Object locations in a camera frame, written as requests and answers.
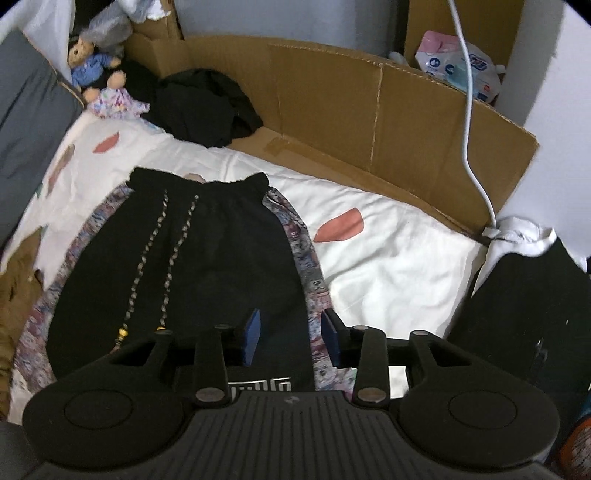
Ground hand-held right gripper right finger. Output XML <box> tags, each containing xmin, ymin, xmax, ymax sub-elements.
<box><xmin>321</xmin><ymin>308</ymin><xmax>476</xmax><ymax>407</ymax></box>

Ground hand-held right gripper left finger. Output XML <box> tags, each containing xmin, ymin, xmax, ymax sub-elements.
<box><xmin>108</xmin><ymin>308</ymin><xmax>262</xmax><ymax>407</ymax></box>

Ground black pants with bear print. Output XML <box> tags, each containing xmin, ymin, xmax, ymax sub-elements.
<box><xmin>13</xmin><ymin>167</ymin><xmax>354</xmax><ymax>398</ymax></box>

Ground brown printed t-shirt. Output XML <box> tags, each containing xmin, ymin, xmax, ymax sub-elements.
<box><xmin>0</xmin><ymin>226</ymin><xmax>45</xmax><ymax>421</ymax></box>

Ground folded black clothes stack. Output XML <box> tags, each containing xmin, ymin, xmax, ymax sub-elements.
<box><xmin>445</xmin><ymin>237</ymin><xmax>591</xmax><ymax>444</ymax></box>

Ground cream printed bed sheet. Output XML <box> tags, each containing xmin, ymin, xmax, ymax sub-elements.
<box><xmin>0</xmin><ymin>108</ymin><xmax>490</xmax><ymax>421</ymax></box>

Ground white knit garment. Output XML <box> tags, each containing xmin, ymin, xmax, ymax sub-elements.
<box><xmin>471</xmin><ymin>217</ymin><xmax>557</xmax><ymax>296</ymax></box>

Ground low cardboard sheet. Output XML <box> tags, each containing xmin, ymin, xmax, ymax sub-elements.
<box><xmin>122</xmin><ymin>14</ymin><xmax>540</xmax><ymax>236</ymax></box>

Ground crumpled black garment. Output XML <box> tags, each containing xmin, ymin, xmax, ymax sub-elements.
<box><xmin>122</xmin><ymin>60</ymin><xmax>264</xmax><ymax>149</ymax></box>

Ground teal printed bag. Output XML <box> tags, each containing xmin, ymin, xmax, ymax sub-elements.
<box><xmin>556</xmin><ymin>406</ymin><xmax>590</xmax><ymax>480</ymax></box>

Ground doll in floral dress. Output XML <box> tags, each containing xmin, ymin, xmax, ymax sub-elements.
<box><xmin>83</xmin><ymin>70</ymin><xmax>151</xmax><ymax>121</ymax></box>

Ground pink tissue pack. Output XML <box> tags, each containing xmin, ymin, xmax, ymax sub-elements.
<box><xmin>414</xmin><ymin>30</ymin><xmax>505</xmax><ymax>105</ymax></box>

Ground grey quilted cushion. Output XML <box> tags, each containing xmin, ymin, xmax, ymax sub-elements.
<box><xmin>0</xmin><ymin>30</ymin><xmax>86</xmax><ymax>245</ymax></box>

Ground teddy bear in blue shirt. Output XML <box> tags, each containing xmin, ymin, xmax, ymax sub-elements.
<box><xmin>68</xmin><ymin>36</ymin><xmax>122</xmax><ymax>88</ymax></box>

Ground tall cardboard sheet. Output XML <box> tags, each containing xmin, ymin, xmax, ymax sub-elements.
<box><xmin>406</xmin><ymin>0</ymin><xmax>522</xmax><ymax>84</ymax></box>

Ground clear plastic bag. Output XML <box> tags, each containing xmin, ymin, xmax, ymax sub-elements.
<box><xmin>81</xmin><ymin>9</ymin><xmax>134</xmax><ymax>51</ymax></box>

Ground white pillow in plastic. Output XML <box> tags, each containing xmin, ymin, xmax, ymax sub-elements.
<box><xmin>115</xmin><ymin>0</ymin><xmax>174</xmax><ymax>22</ymax></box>

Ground white curtain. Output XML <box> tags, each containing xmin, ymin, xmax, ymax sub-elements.
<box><xmin>18</xmin><ymin>0</ymin><xmax>77</xmax><ymax>56</ymax></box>

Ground white cable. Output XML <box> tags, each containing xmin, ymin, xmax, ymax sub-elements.
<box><xmin>447</xmin><ymin>0</ymin><xmax>502</xmax><ymax>234</ymax></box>

